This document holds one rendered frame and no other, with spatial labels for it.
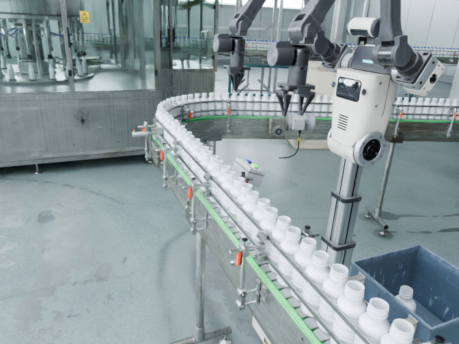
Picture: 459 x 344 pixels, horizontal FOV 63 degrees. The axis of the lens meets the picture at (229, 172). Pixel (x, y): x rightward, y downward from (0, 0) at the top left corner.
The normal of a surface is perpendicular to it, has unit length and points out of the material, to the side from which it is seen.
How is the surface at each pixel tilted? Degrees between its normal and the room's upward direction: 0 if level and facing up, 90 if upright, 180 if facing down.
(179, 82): 90
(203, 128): 90
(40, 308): 0
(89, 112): 90
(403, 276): 90
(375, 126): 101
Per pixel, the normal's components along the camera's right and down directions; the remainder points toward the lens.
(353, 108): -0.92, 0.11
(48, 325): 0.04, -0.93
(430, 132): 0.09, 0.37
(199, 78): 0.40, 0.36
